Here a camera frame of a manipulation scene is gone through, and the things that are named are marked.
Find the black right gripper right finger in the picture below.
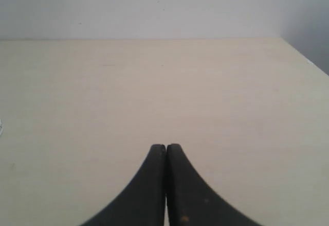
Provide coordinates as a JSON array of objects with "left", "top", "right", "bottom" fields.
[{"left": 166, "top": 144, "right": 258, "bottom": 226}]

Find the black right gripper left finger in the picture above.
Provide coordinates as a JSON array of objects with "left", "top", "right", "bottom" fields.
[{"left": 83, "top": 144, "right": 166, "bottom": 226}]

